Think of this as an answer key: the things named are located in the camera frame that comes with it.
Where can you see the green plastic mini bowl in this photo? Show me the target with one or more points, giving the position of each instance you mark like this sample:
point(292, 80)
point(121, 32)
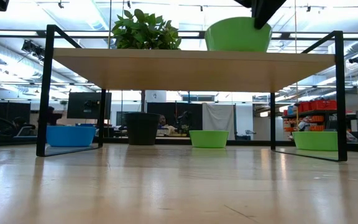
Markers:
point(235, 37)
point(208, 139)
point(314, 141)

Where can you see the blue plastic mini bowl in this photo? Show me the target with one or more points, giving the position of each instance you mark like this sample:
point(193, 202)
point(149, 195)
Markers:
point(70, 137)

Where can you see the black ceiling-mounted device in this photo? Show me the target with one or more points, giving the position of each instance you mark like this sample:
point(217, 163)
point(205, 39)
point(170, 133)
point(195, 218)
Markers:
point(31, 48)
point(356, 59)

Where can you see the shelving rack with red bins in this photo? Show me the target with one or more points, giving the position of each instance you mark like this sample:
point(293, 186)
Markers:
point(322, 105)

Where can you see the white hanging cloth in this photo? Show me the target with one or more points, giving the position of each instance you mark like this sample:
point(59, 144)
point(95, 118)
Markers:
point(218, 118)

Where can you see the black partition panel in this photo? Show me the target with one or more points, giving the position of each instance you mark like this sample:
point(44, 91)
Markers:
point(194, 109)

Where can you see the person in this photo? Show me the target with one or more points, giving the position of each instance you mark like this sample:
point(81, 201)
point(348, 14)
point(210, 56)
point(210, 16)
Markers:
point(54, 118)
point(304, 125)
point(166, 128)

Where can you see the artificial plant in black pot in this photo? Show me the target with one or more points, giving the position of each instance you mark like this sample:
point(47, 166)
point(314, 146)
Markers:
point(143, 127)

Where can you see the black flat monitor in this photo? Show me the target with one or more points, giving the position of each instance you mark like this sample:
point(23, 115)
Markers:
point(89, 105)

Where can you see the office chair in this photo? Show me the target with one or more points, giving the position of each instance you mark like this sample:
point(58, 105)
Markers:
point(23, 129)

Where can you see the black aluminium rig frame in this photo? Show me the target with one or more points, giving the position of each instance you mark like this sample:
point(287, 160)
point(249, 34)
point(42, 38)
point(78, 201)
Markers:
point(253, 143)

